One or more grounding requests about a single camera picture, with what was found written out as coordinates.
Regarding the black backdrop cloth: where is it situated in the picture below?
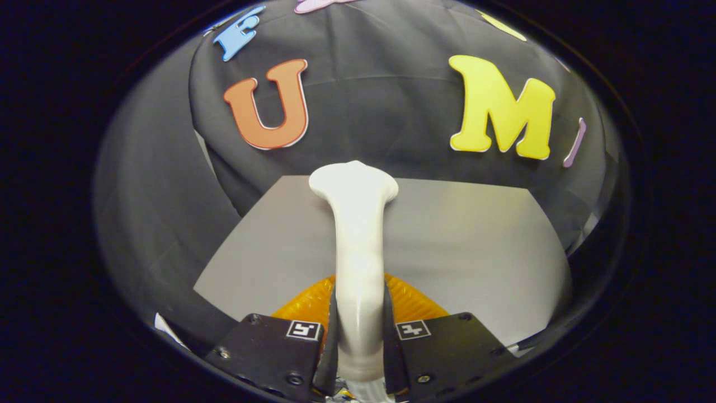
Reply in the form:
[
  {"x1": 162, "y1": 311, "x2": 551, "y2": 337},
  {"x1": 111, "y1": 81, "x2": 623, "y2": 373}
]
[{"x1": 95, "y1": 0, "x2": 621, "y2": 359}]

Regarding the white garment steamer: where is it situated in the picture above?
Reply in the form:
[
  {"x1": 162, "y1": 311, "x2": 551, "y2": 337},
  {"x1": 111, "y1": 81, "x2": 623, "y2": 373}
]
[{"x1": 308, "y1": 160, "x2": 399, "y2": 403}]

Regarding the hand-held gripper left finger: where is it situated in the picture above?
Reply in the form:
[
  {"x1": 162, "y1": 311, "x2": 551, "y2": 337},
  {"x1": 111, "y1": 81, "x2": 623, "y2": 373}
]
[{"x1": 202, "y1": 273, "x2": 340, "y2": 403}]

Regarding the grey cabinet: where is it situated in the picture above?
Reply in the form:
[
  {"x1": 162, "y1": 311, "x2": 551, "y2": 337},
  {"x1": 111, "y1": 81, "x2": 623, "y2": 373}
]
[{"x1": 193, "y1": 175, "x2": 574, "y2": 349}]

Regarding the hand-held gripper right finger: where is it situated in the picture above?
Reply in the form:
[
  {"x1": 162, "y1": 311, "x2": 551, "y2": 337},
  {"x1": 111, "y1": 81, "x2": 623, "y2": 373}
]
[{"x1": 382, "y1": 273, "x2": 519, "y2": 403}]

